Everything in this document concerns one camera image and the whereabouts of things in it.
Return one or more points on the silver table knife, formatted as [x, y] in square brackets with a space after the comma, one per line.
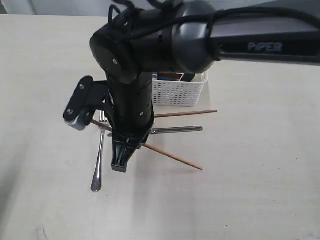
[180, 129]

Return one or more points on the white and black bowl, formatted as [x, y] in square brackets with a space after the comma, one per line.
[188, 77]

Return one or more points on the silver metal fork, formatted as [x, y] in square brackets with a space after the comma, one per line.
[96, 184]

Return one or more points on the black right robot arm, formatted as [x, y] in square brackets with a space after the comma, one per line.
[188, 37]

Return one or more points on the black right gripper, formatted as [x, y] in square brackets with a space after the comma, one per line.
[133, 117]

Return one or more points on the wooden chopstick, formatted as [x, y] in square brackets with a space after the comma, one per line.
[189, 113]
[151, 147]

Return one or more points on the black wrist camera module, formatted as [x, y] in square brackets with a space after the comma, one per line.
[88, 97]

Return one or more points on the white perforated plastic basket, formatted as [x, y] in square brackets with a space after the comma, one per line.
[178, 93]

